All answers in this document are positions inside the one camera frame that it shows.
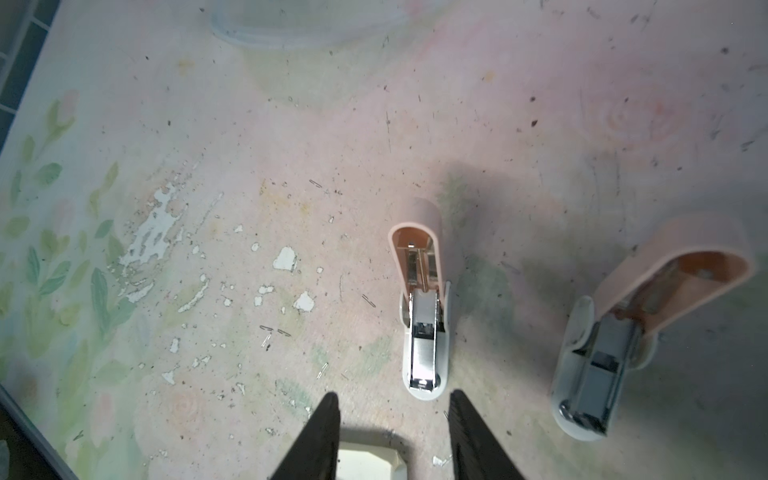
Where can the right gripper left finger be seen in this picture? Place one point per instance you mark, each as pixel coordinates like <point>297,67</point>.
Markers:
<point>314,453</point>

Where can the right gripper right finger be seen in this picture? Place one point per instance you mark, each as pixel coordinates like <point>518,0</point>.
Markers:
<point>476,453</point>

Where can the staple box tray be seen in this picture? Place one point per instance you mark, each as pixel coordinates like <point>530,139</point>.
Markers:
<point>361,461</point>

